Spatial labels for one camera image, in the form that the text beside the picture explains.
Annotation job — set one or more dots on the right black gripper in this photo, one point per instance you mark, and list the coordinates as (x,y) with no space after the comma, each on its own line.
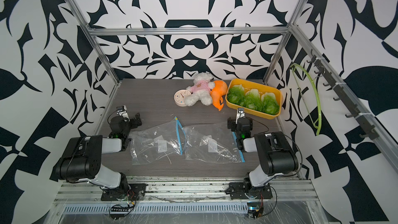
(231,124)

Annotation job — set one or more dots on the small pink round clock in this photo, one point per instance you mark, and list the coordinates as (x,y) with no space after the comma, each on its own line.
(179,97)

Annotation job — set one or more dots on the white teddy bear pink shirt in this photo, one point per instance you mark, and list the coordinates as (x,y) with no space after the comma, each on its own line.
(200,91)

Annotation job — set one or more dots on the black wall hook rack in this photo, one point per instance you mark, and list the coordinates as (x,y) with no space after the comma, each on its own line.
(346,96)

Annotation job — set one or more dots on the clear zipper bag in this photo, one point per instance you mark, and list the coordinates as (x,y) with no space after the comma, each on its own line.
(212,143)
(155,143)

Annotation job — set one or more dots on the yellow plastic tray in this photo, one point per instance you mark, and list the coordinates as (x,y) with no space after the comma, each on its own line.
(262,89)

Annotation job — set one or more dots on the chinese cabbage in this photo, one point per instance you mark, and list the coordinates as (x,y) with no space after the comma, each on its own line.
(253,100)
(270,104)
(236,95)

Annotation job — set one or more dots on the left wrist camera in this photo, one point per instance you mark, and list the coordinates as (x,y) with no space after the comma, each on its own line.
(122,111)

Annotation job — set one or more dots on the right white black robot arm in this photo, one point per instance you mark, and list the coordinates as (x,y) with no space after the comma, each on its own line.
(276,157)

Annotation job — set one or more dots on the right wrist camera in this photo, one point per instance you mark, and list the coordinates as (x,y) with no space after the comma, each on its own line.
(240,114)

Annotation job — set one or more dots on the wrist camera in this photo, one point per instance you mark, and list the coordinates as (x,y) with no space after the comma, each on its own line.
(122,111)
(240,114)

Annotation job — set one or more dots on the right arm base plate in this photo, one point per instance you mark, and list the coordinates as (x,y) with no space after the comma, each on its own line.
(245,192)

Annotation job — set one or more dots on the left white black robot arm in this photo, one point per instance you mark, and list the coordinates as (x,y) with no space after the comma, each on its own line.
(82,159)

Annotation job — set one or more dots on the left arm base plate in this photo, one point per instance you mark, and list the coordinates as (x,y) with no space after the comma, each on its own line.
(133,192)

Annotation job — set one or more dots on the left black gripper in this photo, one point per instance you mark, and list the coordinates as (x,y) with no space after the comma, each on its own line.
(135,121)

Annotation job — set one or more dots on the orange plush toy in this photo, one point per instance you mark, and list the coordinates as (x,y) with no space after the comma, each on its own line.
(217,94)

